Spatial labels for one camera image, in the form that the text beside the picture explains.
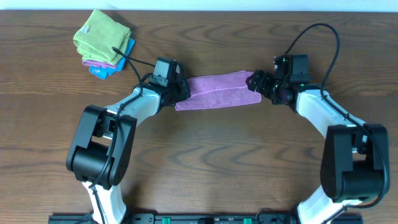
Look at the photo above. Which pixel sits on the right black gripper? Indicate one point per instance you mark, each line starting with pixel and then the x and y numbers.
pixel 261 88

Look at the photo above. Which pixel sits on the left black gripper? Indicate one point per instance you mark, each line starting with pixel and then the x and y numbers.
pixel 185 93

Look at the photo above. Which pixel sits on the purple microfibre cloth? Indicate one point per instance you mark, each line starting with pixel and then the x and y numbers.
pixel 219 91

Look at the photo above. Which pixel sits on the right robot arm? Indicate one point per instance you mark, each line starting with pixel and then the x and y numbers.
pixel 354 171

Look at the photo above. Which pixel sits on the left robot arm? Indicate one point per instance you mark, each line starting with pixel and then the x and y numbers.
pixel 101 148

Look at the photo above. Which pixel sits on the blue folded cloth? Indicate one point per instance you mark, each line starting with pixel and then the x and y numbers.
pixel 103 73

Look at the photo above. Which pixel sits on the purple folded cloth in stack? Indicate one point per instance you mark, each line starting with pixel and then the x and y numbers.
pixel 95 63

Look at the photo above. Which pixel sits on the green folded cloth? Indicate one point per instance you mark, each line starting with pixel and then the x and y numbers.
pixel 97 37

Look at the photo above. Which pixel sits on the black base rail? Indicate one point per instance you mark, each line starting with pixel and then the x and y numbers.
pixel 149 218

